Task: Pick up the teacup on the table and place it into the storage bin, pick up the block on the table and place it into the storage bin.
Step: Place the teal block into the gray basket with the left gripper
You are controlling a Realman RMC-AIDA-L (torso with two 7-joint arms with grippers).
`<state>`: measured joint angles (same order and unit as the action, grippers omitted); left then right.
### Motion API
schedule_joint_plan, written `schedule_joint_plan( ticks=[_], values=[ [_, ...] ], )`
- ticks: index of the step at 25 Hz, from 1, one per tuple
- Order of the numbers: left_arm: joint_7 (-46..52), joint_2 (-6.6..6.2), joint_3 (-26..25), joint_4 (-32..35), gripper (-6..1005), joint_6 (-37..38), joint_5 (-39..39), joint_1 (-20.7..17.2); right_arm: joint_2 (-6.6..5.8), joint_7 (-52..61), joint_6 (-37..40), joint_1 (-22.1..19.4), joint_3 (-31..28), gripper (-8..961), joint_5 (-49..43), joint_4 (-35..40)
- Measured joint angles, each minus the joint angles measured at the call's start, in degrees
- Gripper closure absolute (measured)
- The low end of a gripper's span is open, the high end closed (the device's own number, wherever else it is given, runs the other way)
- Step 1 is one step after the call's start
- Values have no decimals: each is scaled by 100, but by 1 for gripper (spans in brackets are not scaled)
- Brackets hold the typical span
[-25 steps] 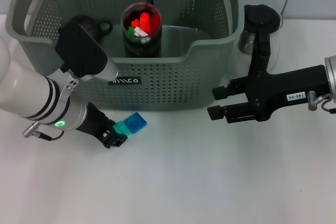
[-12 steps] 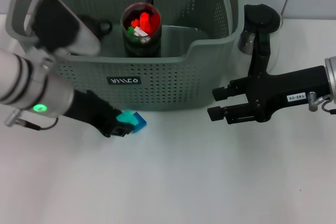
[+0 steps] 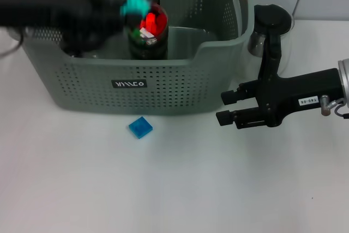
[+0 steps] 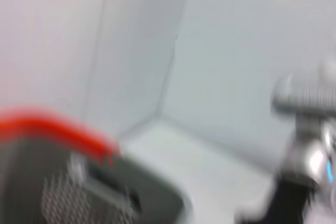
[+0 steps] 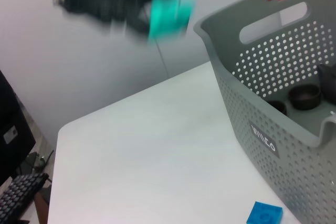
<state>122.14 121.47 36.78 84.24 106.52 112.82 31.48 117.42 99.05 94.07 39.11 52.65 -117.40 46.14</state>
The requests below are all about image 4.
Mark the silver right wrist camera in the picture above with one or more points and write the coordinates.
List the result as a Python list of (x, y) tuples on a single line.
[(302, 95)]

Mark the grey perforated storage basket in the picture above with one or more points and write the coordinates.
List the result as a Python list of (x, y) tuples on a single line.
[(65, 203)]

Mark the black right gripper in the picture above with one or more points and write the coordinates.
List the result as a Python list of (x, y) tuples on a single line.
[(286, 203)]

